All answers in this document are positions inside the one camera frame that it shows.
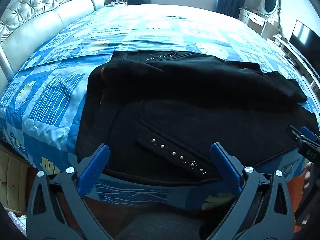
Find white dressing table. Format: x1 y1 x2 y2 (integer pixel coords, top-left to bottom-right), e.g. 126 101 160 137
239 6 280 39

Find black television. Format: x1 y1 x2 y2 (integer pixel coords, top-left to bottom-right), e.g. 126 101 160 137
289 20 320 79

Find cream tufted headboard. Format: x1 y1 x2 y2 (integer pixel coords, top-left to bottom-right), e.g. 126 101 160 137
0 0 105 85

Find white television stand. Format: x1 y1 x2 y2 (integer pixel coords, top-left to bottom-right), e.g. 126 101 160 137
267 34 320 98

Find cream bedside cabinet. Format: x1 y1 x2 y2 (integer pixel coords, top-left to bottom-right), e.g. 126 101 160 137
0 145 32 214

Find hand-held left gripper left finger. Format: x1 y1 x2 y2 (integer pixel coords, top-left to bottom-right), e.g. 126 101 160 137
26 144 114 240

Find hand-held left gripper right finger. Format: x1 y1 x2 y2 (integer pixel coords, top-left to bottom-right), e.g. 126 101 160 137
210 142 294 240

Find white oval vanity mirror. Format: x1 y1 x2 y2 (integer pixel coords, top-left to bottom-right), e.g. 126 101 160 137
259 0 282 22

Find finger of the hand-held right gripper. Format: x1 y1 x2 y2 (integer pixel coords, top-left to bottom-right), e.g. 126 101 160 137
286 124 304 144
300 126 320 143

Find blue patterned bed blanket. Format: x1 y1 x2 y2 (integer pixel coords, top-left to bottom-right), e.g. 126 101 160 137
0 4 320 210

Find black studded pants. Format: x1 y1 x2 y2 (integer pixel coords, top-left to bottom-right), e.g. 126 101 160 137
75 50 320 188

